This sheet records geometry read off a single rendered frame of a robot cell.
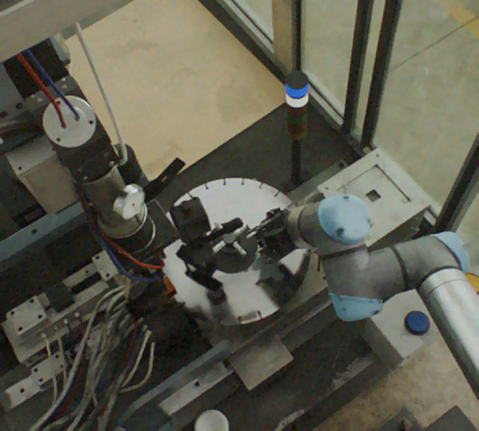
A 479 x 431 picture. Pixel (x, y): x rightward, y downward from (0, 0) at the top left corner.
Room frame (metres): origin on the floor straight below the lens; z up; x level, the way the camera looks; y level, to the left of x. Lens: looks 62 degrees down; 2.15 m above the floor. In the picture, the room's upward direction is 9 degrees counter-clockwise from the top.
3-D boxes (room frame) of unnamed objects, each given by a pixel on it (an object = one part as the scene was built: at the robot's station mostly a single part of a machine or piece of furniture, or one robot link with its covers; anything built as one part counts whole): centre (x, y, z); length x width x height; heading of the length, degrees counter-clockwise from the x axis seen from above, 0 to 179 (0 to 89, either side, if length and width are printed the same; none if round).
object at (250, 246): (0.52, 0.04, 0.96); 0.11 x 0.11 x 0.03
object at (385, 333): (0.36, -0.37, 0.82); 0.28 x 0.11 x 0.15; 116
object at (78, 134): (0.57, 0.25, 1.45); 0.35 x 0.07 x 0.28; 26
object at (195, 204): (0.46, 0.09, 1.17); 0.06 x 0.05 x 0.20; 107
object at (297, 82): (0.76, -0.15, 1.14); 0.05 x 0.04 x 0.03; 26
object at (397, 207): (0.61, -0.29, 0.82); 0.18 x 0.18 x 0.15; 26
